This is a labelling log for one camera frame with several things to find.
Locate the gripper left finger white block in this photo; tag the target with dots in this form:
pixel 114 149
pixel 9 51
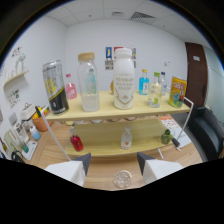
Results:
pixel 71 170

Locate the gripper right finger white block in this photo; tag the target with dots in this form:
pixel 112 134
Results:
pixel 156 169

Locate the clear bottle with wooden lid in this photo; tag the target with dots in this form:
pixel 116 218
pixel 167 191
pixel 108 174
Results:
pixel 89 86

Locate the large white milk bottle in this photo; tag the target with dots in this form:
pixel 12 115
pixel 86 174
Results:
pixel 124 80

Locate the teal cup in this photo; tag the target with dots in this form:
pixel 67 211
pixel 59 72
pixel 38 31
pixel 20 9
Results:
pixel 25 147

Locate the red liquid bottle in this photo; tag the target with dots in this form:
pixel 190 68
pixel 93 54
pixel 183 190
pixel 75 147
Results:
pixel 77 142

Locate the small black tool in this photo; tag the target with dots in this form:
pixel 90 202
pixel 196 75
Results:
pixel 176 142

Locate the green glass with limes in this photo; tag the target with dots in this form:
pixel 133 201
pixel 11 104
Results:
pixel 167 137

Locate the clear glass with ice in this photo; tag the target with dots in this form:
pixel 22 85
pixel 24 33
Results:
pixel 122 180

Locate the clear bottle with red label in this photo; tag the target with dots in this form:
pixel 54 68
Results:
pixel 126 140

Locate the white notebook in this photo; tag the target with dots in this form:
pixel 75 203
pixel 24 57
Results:
pixel 183 136

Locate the white scale tray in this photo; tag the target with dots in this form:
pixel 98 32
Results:
pixel 31 150

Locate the white bottle with blue base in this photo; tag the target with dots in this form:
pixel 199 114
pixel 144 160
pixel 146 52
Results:
pixel 35 133

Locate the black kettle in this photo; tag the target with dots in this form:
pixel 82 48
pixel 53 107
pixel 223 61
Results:
pixel 17 157

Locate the orange basket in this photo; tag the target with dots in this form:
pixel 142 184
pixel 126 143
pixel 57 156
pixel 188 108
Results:
pixel 41 122

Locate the black chair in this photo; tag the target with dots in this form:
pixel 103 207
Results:
pixel 208 133

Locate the two-tier wooden shelf rack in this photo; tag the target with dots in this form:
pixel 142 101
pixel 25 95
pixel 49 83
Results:
pixel 106 108

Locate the white pot with lid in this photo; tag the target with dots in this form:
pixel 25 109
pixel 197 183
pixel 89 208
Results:
pixel 28 112

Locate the clear bottle with green cap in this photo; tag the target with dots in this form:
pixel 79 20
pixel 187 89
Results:
pixel 154 93

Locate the yellow snack can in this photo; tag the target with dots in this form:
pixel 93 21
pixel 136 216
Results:
pixel 177 92

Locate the small pink bottle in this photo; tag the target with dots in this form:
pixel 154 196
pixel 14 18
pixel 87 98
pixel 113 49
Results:
pixel 71 90

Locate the tall black yellow can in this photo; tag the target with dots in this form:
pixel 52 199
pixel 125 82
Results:
pixel 55 88

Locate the small light blue bottle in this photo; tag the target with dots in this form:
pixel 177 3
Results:
pixel 144 85

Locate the small clear bottle blue cap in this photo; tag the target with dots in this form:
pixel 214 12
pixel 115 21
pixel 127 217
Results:
pixel 163 83

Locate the round amber bottle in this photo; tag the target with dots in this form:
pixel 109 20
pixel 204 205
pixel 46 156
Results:
pixel 112 87

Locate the brown door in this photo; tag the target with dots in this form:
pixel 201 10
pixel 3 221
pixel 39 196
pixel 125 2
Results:
pixel 196 75

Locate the white figurine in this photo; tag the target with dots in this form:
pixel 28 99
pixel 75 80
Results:
pixel 20 61

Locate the white wall socket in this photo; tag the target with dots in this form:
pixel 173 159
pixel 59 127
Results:
pixel 12 119

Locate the wooden wall shelf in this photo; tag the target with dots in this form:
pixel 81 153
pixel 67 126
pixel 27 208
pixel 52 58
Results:
pixel 16 77

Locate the blue wall poster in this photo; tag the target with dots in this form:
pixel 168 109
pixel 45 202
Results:
pixel 109 52

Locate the red wall poster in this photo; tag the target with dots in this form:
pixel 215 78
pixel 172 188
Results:
pixel 116 49

